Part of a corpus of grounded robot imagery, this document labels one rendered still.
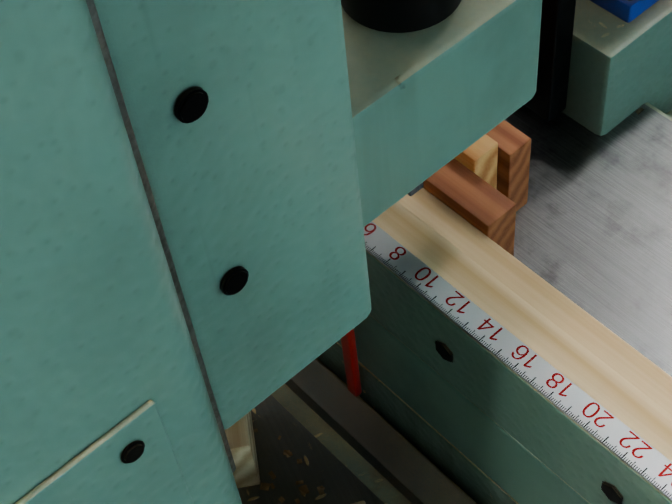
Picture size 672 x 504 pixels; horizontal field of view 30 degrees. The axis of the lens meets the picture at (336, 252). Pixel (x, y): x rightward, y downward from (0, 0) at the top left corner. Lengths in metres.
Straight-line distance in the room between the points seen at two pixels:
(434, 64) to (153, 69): 0.19
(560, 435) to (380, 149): 0.15
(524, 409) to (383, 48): 0.17
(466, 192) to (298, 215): 0.20
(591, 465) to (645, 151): 0.21
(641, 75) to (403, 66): 0.23
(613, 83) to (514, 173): 0.08
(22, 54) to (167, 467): 0.16
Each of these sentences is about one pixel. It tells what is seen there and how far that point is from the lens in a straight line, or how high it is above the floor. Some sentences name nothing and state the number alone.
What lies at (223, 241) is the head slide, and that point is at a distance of 0.40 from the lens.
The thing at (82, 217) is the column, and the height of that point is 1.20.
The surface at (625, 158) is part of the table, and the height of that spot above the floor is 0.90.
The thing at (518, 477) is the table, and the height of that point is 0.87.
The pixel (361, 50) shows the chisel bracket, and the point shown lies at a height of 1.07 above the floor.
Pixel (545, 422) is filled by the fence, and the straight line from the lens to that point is 0.55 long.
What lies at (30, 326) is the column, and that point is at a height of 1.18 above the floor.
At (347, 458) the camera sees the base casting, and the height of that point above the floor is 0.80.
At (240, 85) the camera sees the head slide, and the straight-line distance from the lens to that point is 0.37.
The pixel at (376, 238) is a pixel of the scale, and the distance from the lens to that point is 0.59.
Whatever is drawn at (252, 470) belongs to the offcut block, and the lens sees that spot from 0.68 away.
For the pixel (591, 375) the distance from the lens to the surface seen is 0.55.
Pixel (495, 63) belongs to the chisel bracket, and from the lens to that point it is 0.54.
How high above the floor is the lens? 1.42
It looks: 52 degrees down
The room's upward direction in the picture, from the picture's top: 7 degrees counter-clockwise
